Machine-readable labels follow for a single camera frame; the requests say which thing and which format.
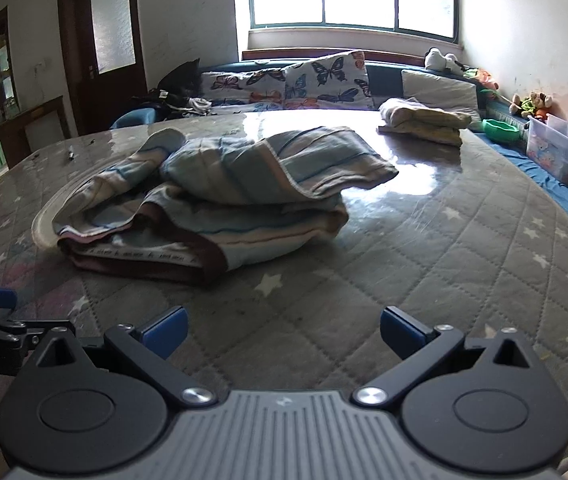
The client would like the long butterfly print cushion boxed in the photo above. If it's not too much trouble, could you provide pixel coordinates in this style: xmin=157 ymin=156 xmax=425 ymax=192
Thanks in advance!
xmin=199 ymin=67 xmax=287 ymax=109

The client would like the small clear plastic box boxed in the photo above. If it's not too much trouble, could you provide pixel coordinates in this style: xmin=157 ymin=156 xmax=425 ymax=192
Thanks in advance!
xmin=544 ymin=112 xmax=568 ymax=138

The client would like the brown orange plush toy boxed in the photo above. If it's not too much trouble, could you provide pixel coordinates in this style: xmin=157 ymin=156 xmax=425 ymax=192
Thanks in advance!
xmin=531 ymin=91 xmax=555 ymax=120

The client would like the green plastic basin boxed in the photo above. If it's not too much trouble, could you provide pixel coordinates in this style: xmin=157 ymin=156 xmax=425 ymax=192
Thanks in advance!
xmin=481 ymin=119 xmax=522 ymax=143

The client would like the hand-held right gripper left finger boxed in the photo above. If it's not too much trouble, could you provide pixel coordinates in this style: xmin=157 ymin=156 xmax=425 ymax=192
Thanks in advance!
xmin=28 ymin=305 xmax=218 ymax=409

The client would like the black bag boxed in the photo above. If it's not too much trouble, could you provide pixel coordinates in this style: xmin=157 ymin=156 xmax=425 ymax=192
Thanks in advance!
xmin=136 ymin=57 xmax=212 ymax=121

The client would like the grey pillow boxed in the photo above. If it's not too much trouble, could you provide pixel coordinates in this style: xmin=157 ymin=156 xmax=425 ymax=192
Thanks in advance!
xmin=400 ymin=69 xmax=482 ymax=126

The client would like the blue chair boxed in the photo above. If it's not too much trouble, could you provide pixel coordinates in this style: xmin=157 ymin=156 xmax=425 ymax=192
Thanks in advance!
xmin=110 ymin=107 xmax=157 ymax=131

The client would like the striped blue beige towel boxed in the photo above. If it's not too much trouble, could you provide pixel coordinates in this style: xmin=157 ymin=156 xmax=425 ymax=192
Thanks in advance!
xmin=53 ymin=127 xmax=400 ymax=288

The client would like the dark wooden side cabinet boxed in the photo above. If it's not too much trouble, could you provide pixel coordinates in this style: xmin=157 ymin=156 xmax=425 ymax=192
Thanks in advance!
xmin=1 ymin=95 xmax=72 ymax=171

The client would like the upright butterfly print pillow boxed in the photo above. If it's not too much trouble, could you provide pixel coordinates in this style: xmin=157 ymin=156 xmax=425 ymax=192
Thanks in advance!
xmin=284 ymin=50 xmax=372 ymax=111

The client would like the dark round table inset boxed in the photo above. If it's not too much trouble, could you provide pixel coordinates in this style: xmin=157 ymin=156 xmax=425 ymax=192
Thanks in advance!
xmin=30 ymin=175 xmax=95 ymax=253

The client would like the folded yellow patterned cloth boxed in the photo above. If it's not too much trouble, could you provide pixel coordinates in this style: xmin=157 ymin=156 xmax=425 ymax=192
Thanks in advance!
xmin=376 ymin=97 xmax=474 ymax=147

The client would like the large clear plastic box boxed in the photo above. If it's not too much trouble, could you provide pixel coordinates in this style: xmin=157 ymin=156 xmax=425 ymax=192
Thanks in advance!
xmin=525 ymin=117 xmax=568 ymax=181

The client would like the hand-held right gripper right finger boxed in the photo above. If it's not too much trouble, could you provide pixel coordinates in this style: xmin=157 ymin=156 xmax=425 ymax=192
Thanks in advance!
xmin=350 ymin=305 xmax=541 ymax=409

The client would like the dark wooden door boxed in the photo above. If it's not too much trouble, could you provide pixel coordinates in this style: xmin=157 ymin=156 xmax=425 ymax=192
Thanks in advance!
xmin=56 ymin=0 xmax=149 ymax=136

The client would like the white plush toy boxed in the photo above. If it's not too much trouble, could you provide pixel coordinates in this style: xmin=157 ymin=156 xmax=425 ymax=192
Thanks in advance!
xmin=424 ymin=47 xmax=465 ymax=73

